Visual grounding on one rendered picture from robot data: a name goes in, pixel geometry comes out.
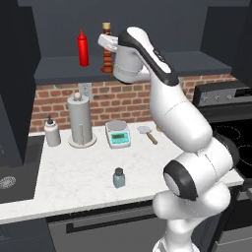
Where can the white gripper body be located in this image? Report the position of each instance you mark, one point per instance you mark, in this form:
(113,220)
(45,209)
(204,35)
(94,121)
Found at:
(108,42)

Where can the small grey-blue shaker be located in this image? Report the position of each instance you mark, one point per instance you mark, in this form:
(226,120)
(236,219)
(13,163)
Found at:
(119,179)

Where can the dark cabinet door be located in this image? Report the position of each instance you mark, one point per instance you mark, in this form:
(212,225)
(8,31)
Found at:
(14,82)
(229,32)

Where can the black stove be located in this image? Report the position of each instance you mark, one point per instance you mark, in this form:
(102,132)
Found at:
(226,105)

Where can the red condiment bottle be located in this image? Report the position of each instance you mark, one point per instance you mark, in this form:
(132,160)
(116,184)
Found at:
(83,49)

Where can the dark sink basin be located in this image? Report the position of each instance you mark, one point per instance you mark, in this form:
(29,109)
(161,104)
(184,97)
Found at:
(19,170)

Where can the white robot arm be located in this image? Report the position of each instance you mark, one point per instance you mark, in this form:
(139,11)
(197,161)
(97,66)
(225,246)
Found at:
(183,124)

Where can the dark base cabinet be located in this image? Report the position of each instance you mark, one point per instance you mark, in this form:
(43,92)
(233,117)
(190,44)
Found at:
(23,236)

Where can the grey dishwasher front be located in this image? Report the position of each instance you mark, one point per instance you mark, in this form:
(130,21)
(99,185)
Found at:
(108,236)

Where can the white soap dispenser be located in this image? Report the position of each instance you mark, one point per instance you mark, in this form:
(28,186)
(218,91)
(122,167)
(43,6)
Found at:
(52,133)

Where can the small yellow bottle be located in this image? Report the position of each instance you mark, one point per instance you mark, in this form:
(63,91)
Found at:
(158,128)

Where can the brown wooden pepper mill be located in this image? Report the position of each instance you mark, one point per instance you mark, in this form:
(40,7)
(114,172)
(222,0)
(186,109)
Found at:
(106,60)

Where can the paper towel roll holder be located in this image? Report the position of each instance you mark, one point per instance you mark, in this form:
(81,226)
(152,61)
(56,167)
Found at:
(79,121)

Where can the dark open wall cabinet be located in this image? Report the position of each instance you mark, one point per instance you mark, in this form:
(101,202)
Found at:
(65,69)

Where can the white kitchen scale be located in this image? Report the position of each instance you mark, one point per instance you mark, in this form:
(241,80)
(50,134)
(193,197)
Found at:
(117,133)

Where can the white wall outlet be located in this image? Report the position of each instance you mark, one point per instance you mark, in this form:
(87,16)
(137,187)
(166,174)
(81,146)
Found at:
(85,90)

